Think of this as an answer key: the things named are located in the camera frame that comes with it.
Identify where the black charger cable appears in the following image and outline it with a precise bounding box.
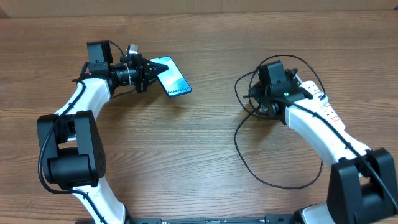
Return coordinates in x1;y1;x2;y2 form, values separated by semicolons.
233;54;327;190

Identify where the Samsung Galaxy smartphone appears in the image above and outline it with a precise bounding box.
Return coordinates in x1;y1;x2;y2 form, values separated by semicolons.
151;56;192;98

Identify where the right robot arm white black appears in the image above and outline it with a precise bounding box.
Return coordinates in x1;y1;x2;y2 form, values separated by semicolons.
249;61;397;223

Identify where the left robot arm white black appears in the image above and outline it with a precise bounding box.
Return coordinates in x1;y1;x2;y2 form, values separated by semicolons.
37;40;169;223

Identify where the white charger plug adapter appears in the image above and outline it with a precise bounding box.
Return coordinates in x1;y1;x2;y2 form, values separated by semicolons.
318;93;328;107

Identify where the white power strip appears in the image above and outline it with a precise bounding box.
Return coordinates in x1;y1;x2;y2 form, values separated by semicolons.
295;80;345;131

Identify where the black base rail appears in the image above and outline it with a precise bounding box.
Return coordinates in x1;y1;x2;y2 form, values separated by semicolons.
126;214;303;224

